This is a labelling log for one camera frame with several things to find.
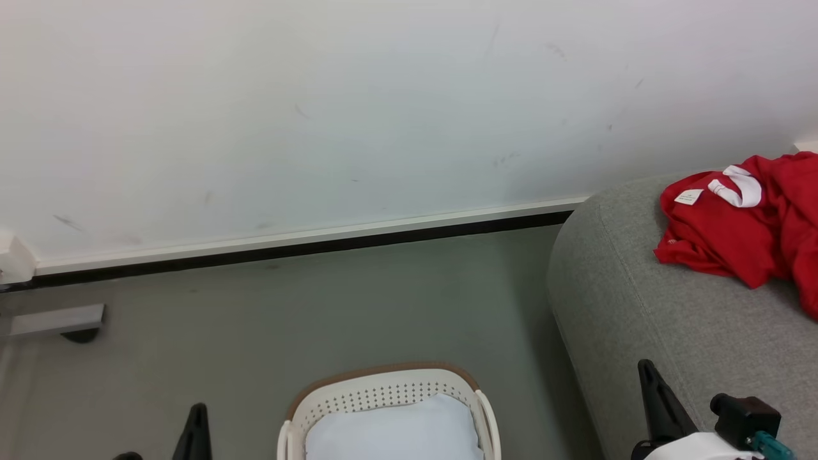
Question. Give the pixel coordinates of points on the small white wall block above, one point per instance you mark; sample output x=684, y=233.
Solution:
x=807, y=147

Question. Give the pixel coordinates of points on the teal connector plug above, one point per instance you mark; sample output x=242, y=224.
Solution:
x=770, y=447

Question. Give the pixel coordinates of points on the grey fabric sofa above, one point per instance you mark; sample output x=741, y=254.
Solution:
x=613, y=306

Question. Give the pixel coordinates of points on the white and black skirting board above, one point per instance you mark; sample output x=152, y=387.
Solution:
x=319, y=243

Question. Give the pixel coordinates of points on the white corner trim block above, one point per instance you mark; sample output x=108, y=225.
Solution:
x=16, y=259

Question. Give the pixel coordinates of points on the white perforated laundry basket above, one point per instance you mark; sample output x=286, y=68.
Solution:
x=383, y=383

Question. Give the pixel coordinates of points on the grey metal bracket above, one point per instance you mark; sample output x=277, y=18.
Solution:
x=57, y=319

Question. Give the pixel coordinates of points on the light blue cloth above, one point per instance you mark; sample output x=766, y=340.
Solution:
x=396, y=428

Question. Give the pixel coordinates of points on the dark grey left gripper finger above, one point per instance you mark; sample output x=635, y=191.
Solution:
x=195, y=441
x=128, y=456

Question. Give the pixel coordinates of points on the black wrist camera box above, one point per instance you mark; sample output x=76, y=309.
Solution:
x=748, y=418

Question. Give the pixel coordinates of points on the red and white garment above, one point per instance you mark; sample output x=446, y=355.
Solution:
x=722, y=236

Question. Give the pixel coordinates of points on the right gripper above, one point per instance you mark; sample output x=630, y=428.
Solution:
x=703, y=448

